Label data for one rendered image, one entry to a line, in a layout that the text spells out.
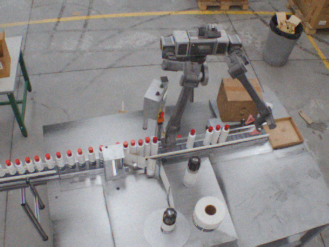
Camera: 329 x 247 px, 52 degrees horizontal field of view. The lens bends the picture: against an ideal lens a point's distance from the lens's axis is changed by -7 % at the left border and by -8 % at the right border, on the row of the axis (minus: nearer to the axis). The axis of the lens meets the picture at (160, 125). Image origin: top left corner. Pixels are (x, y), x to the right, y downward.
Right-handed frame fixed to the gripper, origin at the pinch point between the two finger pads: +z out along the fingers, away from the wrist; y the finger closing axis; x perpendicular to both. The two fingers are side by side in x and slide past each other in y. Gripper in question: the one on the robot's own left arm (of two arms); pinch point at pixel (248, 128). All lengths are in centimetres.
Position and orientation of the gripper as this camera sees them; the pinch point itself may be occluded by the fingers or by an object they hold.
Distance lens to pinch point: 255.2
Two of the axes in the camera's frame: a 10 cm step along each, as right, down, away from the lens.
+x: 7.2, 3.0, 6.3
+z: -6.8, 5.2, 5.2
